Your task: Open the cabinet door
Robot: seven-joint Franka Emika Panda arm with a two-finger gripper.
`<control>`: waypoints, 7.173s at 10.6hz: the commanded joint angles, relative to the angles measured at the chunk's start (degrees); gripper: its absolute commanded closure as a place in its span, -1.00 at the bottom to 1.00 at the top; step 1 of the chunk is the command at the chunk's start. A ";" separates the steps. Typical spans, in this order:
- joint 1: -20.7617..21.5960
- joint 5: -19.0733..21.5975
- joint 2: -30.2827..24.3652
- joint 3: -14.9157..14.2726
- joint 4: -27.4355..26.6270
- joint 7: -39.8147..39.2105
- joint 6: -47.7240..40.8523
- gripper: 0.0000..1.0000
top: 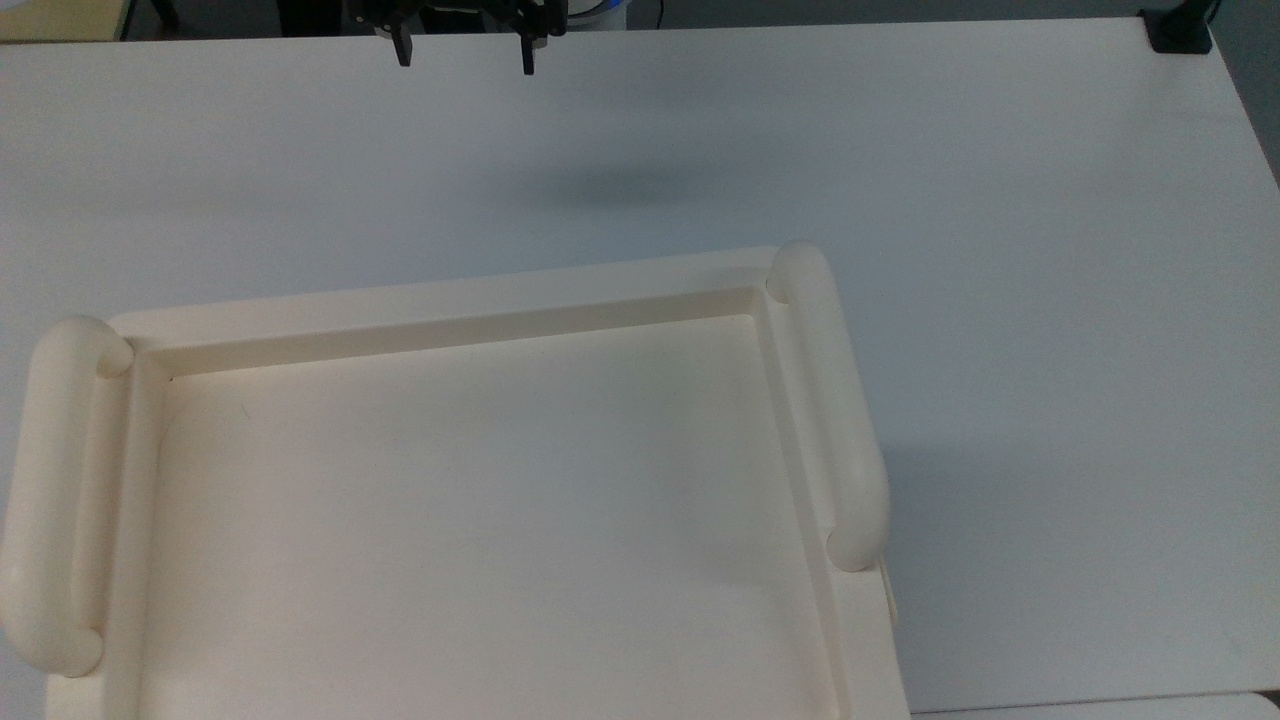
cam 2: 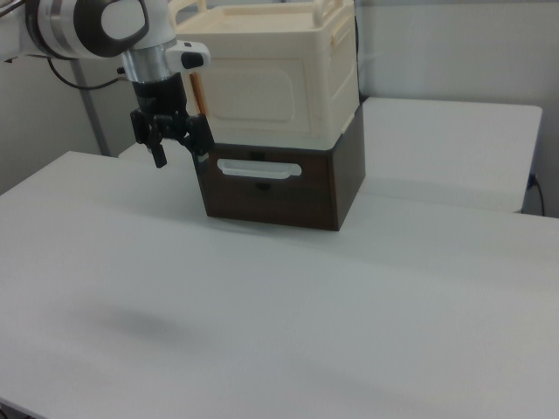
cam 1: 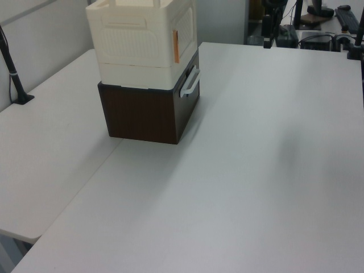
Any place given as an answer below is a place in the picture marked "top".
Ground cream plastic tray with handles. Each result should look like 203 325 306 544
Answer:
44 246 913 720

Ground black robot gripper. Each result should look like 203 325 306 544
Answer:
350 0 569 78

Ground wooden side table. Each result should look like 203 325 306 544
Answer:
0 0 133 44

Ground black table clamp mount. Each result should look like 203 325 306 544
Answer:
1139 0 1223 55

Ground cream rounded cabinet handle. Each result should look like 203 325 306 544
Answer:
0 316 135 679

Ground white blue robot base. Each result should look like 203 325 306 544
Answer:
566 0 631 33

